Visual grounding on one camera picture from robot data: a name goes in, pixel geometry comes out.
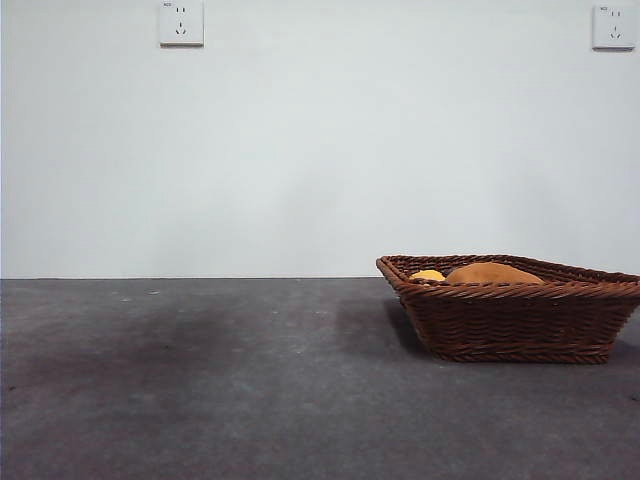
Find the brown woven wicker basket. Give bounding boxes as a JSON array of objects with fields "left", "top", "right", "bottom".
[{"left": 375, "top": 253, "right": 640, "bottom": 365}]

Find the brown potato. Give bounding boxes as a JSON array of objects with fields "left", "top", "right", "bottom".
[{"left": 444, "top": 262, "right": 546, "bottom": 286}]

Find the white wall socket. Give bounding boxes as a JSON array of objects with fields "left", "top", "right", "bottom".
[
  {"left": 159, "top": 0, "right": 205, "bottom": 49},
  {"left": 591, "top": 4, "right": 629, "bottom": 51}
]

